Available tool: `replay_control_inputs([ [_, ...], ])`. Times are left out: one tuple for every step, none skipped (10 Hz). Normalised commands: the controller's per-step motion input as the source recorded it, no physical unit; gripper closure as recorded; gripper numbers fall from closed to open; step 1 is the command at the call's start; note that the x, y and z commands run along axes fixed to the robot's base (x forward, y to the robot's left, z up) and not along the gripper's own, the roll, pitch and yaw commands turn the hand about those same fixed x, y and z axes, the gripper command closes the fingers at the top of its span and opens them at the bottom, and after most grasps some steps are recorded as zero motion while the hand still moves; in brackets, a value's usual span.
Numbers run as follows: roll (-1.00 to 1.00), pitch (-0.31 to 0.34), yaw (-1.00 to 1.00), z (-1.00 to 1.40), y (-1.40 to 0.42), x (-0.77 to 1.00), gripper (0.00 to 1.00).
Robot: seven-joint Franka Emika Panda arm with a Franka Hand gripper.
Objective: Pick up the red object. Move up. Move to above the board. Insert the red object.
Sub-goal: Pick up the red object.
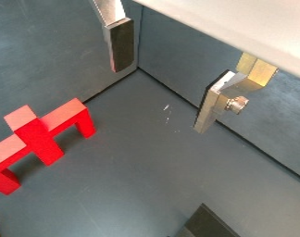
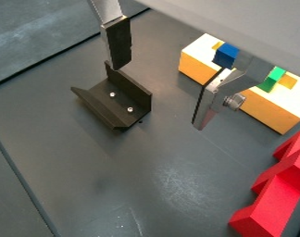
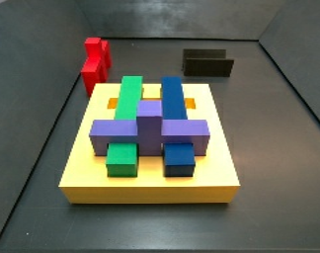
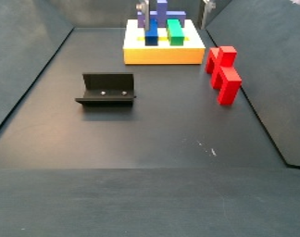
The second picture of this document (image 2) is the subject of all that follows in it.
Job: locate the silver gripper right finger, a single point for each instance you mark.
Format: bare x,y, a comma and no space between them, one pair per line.
223,92

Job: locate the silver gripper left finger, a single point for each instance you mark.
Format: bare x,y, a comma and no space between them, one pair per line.
116,31

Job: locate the red cross-shaped block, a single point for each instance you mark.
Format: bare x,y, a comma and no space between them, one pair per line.
264,219

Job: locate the blue block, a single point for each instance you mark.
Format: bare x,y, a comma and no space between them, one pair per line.
227,55

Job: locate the green block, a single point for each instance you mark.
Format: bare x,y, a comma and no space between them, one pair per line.
272,79

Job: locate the black angled bracket stand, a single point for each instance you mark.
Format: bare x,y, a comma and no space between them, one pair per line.
118,100

